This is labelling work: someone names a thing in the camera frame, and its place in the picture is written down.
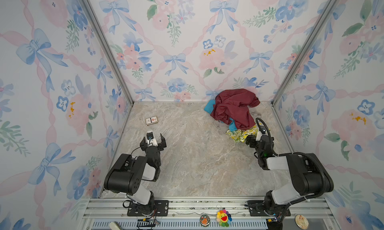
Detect teal cloth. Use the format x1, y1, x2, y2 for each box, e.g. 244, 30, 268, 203
204, 99, 238, 134

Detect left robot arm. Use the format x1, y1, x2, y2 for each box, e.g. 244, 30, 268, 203
104, 132, 169, 218

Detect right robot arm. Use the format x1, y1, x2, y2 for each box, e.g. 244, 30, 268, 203
245, 118, 334, 225

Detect yellow lemon print cloth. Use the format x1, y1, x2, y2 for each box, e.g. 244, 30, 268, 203
226, 126, 259, 143

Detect maroon cloth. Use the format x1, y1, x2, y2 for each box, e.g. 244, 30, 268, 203
211, 89, 260, 131

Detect rainbow smiling flower toy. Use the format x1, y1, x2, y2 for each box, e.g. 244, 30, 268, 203
216, 209, 232, 228

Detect round beige coaster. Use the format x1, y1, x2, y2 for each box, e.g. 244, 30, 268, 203
295, 215, 309, 230

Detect oval orange badge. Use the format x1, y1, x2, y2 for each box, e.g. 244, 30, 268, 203
200, 214, 211, 227

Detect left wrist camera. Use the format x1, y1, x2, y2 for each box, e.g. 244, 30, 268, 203
146, 131, 158, 147

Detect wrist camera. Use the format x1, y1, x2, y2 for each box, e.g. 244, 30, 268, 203
256, 131, 264, 142
146, 131, 158, 147

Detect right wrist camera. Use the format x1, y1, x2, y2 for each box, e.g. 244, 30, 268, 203
256, 131, 264, 142

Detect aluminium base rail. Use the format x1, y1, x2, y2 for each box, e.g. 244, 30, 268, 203
77, 197, 340, 230

